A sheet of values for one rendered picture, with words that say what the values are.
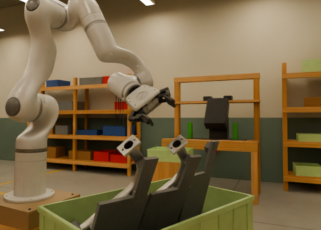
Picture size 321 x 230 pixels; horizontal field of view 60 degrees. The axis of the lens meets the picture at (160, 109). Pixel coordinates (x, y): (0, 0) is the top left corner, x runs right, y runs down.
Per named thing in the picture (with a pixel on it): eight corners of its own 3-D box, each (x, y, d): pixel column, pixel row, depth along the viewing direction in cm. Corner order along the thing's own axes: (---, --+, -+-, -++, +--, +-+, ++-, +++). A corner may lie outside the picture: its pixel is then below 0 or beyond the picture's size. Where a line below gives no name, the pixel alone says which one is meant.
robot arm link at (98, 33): (120, 28, 117) (151, 92, 112) (83, 36, 109) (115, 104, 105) (125, 15, 109) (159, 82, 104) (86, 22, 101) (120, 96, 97)
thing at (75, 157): (129, 177, 588) (129, 73, 595) (25, 167, 705) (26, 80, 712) (140, 172, 638) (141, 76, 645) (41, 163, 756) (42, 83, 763)
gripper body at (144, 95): (118, 95, 94) (134, 107, 85) (142, 78, 96) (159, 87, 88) (128, 111, 98) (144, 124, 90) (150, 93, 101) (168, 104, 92)
